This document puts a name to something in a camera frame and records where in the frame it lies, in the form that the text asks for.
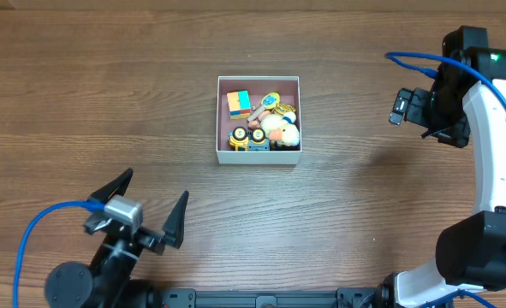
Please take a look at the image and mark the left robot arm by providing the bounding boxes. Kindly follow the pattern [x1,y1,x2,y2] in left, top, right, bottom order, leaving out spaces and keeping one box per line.
[44,169,189,308]

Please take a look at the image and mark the yellow grey toy truck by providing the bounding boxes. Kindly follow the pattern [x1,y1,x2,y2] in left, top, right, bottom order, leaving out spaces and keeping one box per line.
[229,127,270,151]

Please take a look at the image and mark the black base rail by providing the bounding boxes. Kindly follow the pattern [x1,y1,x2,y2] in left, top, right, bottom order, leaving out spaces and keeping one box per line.
[158,287,398,308]

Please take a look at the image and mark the white plush duck toy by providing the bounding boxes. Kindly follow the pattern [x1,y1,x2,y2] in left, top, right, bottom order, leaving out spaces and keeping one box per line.
[247,110,301,150]

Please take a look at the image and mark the yellow round gear toy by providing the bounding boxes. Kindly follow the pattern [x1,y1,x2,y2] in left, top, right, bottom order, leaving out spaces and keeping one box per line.
[274,103,296,116]

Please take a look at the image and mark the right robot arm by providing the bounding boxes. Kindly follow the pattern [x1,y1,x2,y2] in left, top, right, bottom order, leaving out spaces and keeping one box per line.
[367,26,506,307]

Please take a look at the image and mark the left blue cable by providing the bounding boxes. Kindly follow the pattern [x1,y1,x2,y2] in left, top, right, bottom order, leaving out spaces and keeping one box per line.
[11,199,107,308]

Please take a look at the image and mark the white square cardboard box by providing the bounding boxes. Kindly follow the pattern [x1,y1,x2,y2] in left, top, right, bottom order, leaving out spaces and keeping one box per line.
[216,76,302,165]

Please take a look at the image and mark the small wooden rattle drum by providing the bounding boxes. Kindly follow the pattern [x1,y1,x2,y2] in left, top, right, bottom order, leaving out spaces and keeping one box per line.
[247,92,281,121]

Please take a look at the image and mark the multicoloured puzzle cube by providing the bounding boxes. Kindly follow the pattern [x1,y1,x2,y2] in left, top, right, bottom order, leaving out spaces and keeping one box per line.
[226,90,251,120]

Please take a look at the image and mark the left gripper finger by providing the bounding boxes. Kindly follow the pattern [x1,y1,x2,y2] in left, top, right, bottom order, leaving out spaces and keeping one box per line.
[87,168,134,204]
[163,191,189,249]

